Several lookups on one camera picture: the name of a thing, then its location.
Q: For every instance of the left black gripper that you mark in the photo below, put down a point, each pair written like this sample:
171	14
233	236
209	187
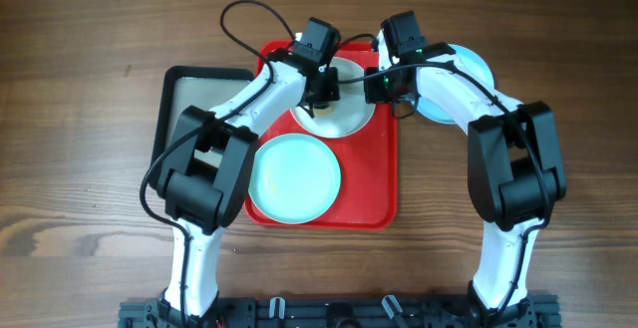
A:
326	87

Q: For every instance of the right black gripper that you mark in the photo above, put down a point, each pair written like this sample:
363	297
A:
377	87

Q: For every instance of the white plate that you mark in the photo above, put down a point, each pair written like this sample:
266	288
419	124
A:
338	119

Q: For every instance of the light blue plate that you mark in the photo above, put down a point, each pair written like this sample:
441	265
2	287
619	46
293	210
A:
477	65

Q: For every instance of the mint green plate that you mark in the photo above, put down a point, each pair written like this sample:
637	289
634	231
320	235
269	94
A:
295	179

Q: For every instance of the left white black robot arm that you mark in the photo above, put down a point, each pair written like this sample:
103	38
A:
210	121

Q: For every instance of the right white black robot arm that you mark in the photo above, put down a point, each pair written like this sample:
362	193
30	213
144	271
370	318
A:
515	168

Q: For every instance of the black tray with water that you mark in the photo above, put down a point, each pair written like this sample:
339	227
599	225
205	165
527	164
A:
185	86

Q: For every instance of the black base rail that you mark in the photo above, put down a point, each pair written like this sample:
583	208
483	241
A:
390	311

